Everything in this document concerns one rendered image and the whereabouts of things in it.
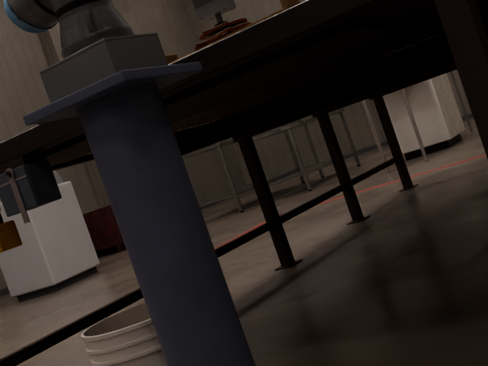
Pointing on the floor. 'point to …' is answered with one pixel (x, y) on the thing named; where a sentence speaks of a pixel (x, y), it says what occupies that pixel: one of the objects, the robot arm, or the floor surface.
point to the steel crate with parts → (104, 231)
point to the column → (157, 213)
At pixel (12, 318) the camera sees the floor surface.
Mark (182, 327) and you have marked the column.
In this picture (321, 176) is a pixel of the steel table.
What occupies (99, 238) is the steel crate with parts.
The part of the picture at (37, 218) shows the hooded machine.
